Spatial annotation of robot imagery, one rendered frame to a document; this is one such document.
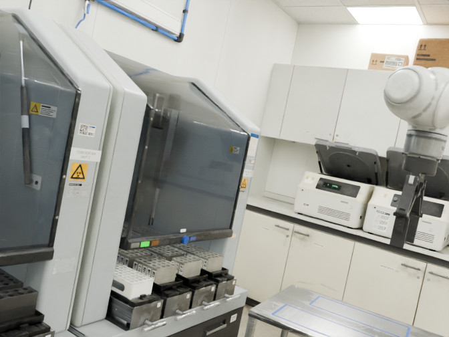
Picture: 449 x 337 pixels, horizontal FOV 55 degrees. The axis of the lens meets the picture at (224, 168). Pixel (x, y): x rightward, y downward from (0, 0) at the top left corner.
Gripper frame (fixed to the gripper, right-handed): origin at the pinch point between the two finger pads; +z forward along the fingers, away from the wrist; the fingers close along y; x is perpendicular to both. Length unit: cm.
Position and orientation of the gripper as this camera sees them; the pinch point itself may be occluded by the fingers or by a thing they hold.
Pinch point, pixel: (403, 239)
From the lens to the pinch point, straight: 114.0
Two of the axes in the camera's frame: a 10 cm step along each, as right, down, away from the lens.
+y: 5.5, 0.6, 8.4
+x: -8.1, -1.9, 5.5
